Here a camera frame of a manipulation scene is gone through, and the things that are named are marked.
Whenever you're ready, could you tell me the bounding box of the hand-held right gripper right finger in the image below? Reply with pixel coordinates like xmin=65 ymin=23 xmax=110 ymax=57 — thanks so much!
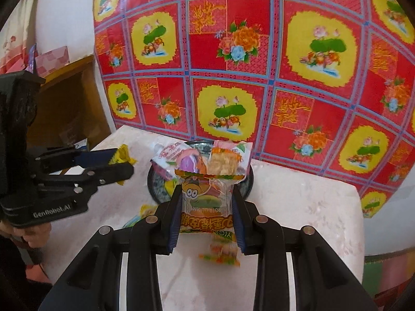
xmin=231 ymin=188 xmax=378 ymax=311

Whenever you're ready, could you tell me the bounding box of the purple snack packet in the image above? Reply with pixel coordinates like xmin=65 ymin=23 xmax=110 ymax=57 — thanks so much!
xmin=177 ymin=154 xmax=208 ymax=174

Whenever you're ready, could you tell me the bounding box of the wooden cabinet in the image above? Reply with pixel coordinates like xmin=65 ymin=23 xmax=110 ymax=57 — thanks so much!
xmin=27 ymin=55 xmax=112 ymax=153

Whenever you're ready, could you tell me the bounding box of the orange snack packet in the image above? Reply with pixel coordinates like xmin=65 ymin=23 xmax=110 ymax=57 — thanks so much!
xmin=198 ymin=233 xmax=241 ymax=266

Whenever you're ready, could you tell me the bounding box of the dark patterned plate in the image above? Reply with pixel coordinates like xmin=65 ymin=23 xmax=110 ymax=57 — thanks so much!
xmin=147 ymin=140 xmax=255 ymax=208

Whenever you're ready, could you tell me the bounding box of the pink patterned box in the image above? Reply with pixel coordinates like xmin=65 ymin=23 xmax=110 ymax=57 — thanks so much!
xmin=34 ymin=46 xmax=70 ymax=78

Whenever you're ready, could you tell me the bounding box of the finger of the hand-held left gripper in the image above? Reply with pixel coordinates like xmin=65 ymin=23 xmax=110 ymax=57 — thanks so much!
xmin=38 ymin=163 xmax=134 ymax=202
xmin=29 ymin=145 xmax=119 ymax=173

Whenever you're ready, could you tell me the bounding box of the person's left hand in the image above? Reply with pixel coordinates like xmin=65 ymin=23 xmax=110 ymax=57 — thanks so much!
xmin=0 ymin=220 xmax=52 ymax=250

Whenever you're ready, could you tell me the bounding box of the person's left forearm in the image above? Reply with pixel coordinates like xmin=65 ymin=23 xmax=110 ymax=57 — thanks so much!
xmin=0 ymin=233 xmax=54 ymax=311

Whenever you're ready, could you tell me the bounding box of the yellow snack packet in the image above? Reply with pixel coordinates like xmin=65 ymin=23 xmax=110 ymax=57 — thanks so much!
xmin=123 ymin=204 xmax=159 ymax=229

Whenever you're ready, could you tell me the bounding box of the pink spouted pouch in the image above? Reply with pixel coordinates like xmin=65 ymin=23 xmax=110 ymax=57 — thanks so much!
xmin=212 ymin=140 xmax=253 ymax=169
xmin=151 ymin=142 xmax=195 ymax=179

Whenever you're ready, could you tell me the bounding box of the colourful floor mat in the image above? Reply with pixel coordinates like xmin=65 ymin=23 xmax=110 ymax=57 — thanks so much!
xmin=365 ymin=249 xmax=415 ymax=299

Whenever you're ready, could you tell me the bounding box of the red floral printed cloth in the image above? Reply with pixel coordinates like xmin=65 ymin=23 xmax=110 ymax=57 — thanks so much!
xmin=93 ymin=0 xmax=415 ymax=217

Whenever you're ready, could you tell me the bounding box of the clear cracker packet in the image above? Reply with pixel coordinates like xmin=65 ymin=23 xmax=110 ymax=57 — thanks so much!
xmin=207 ymin=147 xmax=244 ymax=175

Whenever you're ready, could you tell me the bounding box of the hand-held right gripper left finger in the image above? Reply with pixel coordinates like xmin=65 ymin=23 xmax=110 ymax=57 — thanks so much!
xmin=38 ymin=185 xmax=184 ymax=311

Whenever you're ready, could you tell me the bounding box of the pale floral curtain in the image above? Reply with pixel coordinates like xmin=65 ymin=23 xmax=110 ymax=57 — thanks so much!
xmin=0 ymin=0 xmax=39 ymax=75

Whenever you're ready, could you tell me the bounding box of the yellow candy packet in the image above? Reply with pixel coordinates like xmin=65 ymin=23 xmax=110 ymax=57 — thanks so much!
xmin=164 ymin=178 xmax=179 ymax=198
xmin=108 ymin=144 xmax=138 ymax=187

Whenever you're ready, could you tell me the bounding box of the clear cartoon gummy packet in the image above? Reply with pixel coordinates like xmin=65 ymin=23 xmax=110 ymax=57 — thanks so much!
xmin=174 ymin=168 xmax=247 ymax=237

